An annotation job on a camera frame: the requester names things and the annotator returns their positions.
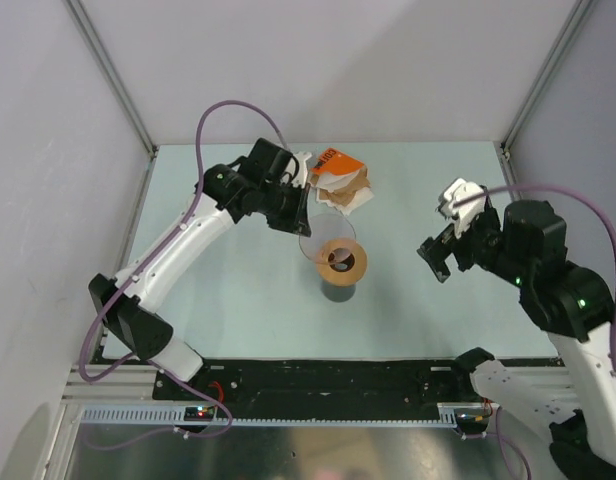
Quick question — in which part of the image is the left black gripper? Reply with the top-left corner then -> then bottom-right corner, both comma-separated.
258,179 -> 311,237

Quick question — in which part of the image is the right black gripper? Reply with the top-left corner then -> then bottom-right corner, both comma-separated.
415,202 -> 527,283

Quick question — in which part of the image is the pink glass dripper cone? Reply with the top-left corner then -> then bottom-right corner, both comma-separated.
299,213 -> 356,265

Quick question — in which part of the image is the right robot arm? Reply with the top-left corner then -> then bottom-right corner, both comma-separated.
417,200 -> 616,479

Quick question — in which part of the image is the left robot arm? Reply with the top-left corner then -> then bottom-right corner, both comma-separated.
89,138 -> 312,399

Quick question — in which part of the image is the orange coffee filter package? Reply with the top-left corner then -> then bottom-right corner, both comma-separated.
311,147 -> 365,176

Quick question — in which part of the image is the glass carafe with coffee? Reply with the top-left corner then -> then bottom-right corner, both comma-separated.
321,281 -> 356,303

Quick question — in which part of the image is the stack of paper filters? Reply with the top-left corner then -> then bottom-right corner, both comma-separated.
310,167 -> 374,216

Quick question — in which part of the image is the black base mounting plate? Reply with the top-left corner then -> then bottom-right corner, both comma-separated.
90,344 -> 494,421

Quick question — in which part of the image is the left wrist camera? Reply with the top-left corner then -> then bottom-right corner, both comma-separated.
284,151 -> 316,187

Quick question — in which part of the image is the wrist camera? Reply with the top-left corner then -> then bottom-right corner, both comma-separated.
284,151 -> 316,187
437,177 -> 487,239

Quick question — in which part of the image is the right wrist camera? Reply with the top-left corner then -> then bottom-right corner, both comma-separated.
437,177 -> 487,239

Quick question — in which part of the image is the grey slotted cable duct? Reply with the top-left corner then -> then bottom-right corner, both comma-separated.
77,403 -> 462,429

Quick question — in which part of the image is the aluminium extrusion rail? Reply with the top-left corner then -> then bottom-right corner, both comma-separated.
62,365 -> 157,403

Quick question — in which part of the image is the left aluminium frame post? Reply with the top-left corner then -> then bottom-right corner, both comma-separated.
62,0 -> 157,161

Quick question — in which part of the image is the aluminium frame post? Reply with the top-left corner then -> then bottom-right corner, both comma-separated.
500,0 -> 598,162
62,0 -> 157,161

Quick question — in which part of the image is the right aluminium frame post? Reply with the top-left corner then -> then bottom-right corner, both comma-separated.
500,0 -> 598,162

